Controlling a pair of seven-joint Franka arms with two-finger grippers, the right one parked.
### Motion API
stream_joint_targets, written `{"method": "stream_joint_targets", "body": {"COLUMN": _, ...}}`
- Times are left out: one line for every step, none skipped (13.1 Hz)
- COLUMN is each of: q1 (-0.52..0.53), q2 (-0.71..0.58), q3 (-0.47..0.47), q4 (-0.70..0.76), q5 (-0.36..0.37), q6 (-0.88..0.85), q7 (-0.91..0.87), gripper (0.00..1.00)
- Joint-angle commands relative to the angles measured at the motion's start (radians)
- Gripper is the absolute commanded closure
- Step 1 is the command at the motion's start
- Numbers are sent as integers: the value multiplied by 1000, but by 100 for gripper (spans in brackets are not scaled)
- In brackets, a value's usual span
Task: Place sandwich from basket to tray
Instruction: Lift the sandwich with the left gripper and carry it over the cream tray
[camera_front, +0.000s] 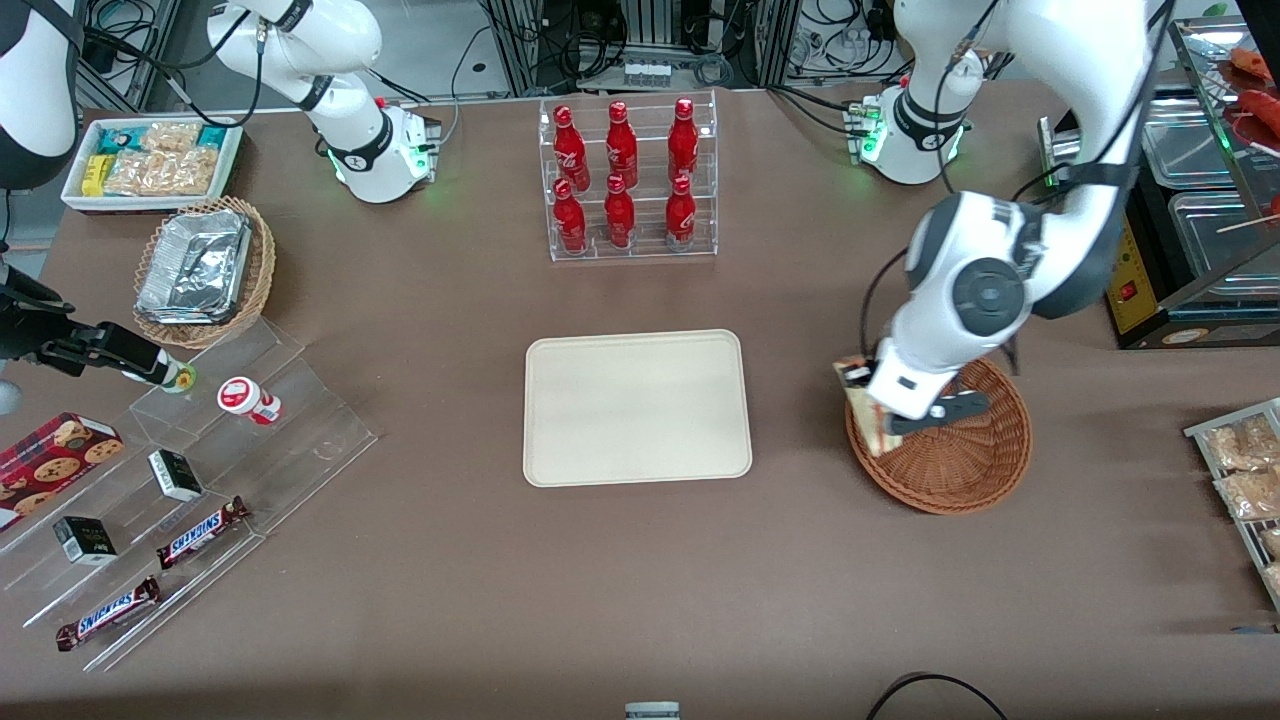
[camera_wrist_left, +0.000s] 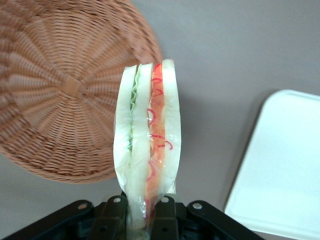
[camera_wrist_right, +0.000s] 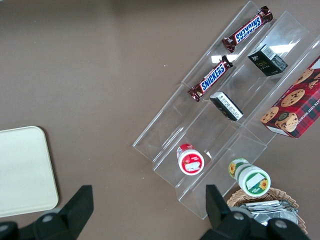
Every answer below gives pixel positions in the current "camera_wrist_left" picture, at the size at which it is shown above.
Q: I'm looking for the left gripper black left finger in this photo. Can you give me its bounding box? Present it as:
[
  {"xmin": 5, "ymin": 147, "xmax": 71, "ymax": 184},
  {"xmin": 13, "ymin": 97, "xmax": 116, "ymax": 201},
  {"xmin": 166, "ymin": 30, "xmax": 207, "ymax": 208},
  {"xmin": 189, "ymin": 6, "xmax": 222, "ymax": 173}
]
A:
[{"xmin": 0, "ymin": 196, "xmax": 129, "ymax": 240}]

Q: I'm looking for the round brown wicker basket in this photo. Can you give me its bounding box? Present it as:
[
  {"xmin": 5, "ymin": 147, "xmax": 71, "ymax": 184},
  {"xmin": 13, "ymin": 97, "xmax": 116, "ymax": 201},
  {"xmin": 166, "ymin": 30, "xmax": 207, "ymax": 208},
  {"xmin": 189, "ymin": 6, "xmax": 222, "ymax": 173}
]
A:
[{"xmin": 0, "ymin": 0, "xmax": 163, "ymax": 185}]

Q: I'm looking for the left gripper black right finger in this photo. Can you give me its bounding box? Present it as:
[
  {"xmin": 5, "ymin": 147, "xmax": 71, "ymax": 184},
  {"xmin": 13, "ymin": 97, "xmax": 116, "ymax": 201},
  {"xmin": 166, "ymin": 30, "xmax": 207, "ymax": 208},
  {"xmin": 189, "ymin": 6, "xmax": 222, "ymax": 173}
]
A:
[{"xmin": 149, "ymin": 196, "xmax": 265, "ymax": 240}]

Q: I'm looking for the beige plastic tray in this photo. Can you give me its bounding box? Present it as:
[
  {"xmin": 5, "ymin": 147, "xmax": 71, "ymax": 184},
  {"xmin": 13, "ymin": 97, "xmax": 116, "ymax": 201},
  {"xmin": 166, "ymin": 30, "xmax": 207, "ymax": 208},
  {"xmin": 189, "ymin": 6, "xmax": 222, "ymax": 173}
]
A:
[{"xmin": 224, "ymin": 89, "xmax": 320, "ymax": 240}]

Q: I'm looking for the triangle sandwich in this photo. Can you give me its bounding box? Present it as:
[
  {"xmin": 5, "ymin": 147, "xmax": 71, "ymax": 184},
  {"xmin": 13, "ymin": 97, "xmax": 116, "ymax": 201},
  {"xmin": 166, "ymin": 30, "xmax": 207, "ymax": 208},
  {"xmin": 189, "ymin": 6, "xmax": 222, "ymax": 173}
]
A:
[{"xmin": 112, "ymin": 58, "xmax": 182, "ymax": 240}]

